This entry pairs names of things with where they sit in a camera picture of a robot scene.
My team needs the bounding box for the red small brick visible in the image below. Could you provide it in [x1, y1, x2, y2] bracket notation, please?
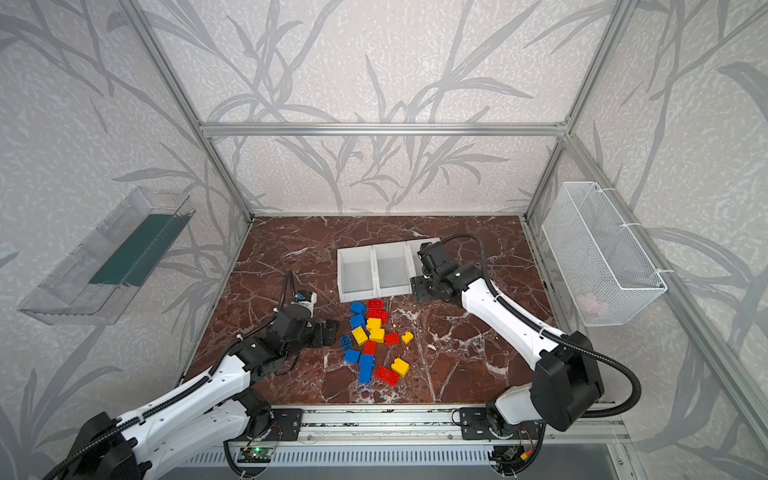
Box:
[385, 333, 400, 346]
[363, 341, 377, 357]

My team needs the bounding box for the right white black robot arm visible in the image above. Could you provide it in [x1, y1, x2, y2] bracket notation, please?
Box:
[411, 234, 642, 438]

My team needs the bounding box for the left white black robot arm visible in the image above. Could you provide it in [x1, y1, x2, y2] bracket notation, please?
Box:
[46, 301, 339, 479]

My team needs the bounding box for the white right bin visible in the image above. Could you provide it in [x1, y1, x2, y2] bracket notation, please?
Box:
[406, 237, 440, 277]

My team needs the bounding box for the white bin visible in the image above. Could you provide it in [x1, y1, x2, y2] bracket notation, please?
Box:
[406, 237, 440, 277]
[337, 246, 378, 303]
[373, 242, 415, 297]

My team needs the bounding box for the white middle bin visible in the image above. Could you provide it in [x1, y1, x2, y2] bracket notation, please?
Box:
[373, 242, 415, 297]

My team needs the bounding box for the blue small brick lower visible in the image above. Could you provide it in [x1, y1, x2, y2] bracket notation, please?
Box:
[344, 349, 361, 364]

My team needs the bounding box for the red long studded brick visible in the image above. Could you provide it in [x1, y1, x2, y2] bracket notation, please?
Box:
[367, 309, 389, 325]

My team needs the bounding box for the blue long brick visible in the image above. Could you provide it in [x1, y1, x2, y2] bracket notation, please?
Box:
[359, 354, 375, 384]

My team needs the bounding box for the white left bin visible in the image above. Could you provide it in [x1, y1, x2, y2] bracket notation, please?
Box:
[337, 246, 378, 303]

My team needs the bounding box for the left circuit board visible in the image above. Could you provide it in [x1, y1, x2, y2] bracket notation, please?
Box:
[236, 446, 276, 465]

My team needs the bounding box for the pink object in basket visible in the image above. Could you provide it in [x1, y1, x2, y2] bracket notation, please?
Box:
[576, 294, 608, 318]

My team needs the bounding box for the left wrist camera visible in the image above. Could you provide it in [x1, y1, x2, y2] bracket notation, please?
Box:
[293, 290, 317, 314]

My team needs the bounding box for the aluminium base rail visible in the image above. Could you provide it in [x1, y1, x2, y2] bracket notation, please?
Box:
[125, 403, 631, 448]

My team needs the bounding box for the white wire mesh basket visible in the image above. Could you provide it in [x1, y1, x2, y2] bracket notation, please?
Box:
[542, 181, 667, 327]

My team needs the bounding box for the clear acrylic wall shelf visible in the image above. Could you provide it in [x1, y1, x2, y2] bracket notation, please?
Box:
[18, 187, 196, 326]

